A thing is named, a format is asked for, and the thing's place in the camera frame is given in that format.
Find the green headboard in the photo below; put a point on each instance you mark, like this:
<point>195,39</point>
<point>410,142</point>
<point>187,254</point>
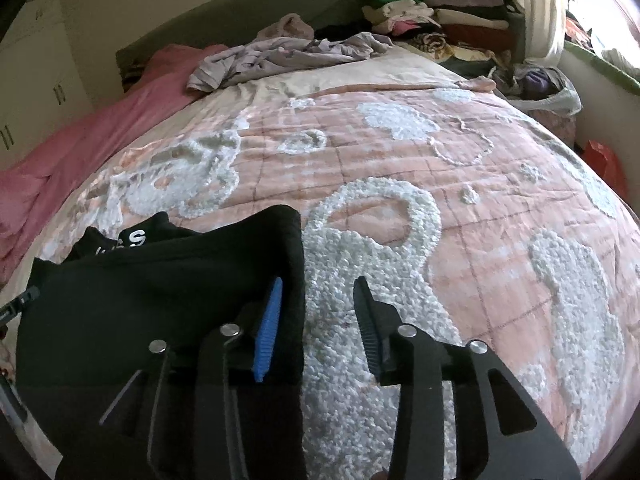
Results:
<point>250,25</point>

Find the dark green cloth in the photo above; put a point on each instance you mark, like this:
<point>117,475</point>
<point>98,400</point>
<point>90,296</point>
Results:
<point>465,67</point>

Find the pink tufted bedspread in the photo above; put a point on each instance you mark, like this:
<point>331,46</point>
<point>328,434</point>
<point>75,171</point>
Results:
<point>450,185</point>

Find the pink fluffy garment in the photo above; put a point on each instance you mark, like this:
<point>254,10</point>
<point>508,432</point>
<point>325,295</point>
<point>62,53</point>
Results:
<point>287,27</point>

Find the cream curtain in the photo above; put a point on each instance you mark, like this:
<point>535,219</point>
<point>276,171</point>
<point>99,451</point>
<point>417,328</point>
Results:
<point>540,5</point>

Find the striped dark pillow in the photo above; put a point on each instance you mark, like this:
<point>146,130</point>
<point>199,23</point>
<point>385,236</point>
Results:
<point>131,72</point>

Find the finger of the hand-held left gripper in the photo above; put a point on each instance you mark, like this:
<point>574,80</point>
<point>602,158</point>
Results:
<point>22,300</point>

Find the white plastic bag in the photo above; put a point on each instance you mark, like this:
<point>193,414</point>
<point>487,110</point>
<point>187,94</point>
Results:
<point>545,87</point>

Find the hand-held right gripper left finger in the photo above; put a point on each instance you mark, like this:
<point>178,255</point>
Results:
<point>267,330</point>

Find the leopard print cloth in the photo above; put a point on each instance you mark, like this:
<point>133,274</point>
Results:
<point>435,42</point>

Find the green windowsill cover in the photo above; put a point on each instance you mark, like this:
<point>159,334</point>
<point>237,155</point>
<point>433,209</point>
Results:
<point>600,62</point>

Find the cream wardrobe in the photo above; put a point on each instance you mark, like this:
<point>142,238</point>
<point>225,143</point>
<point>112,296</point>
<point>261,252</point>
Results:
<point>35,60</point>

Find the red bag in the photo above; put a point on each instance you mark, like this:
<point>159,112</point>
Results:
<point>605,160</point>

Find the pink quilt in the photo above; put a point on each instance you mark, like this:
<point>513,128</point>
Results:
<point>75,145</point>

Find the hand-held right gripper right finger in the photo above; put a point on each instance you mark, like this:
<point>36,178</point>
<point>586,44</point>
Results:
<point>372,330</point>

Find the clothes pile on windowsill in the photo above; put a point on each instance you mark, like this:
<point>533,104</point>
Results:
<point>615,45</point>

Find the black sweater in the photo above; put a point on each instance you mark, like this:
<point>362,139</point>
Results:
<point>150,285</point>

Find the lavender garment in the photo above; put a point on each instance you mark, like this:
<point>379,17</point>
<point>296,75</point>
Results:
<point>280,57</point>

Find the black cloth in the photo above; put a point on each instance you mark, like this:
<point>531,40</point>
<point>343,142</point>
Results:
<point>340,32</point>

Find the stack of folded clothes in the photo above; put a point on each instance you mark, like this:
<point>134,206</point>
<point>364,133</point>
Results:
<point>450,15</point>

